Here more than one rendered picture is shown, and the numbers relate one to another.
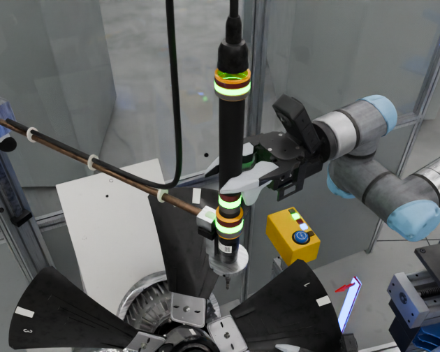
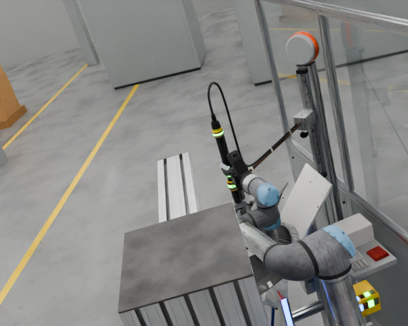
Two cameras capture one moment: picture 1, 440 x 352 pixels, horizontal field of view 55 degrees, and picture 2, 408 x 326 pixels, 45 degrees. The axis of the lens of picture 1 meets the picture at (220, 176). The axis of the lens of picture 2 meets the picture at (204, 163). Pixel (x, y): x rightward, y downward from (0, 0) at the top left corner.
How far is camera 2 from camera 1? 2.04 m
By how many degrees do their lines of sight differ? 83
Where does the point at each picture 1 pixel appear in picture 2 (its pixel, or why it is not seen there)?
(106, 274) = (288, 210)
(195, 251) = not seen: hidden behind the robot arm
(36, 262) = (326, 204)
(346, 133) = (245, 182)
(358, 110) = (256, 181)
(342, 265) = not seen: outside the picture
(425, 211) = not seen: hidden behind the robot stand
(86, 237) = (296, 191)
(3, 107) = (302, 119)
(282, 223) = (358, 287)
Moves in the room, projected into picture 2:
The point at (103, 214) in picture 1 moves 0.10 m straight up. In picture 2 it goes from (304, 187) to (300, 170)
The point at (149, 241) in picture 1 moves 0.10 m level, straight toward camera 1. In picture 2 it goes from (303, 214) to (283, 220)
